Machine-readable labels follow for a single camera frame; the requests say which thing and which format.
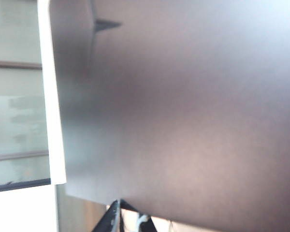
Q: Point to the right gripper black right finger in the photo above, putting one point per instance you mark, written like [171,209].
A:
[135,209]

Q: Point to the black Lenovo laptop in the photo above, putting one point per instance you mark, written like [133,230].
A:
[183,116]

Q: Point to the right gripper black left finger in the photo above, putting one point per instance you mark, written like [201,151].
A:
[110,218]

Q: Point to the white window post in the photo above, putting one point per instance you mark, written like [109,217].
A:
[50,96]

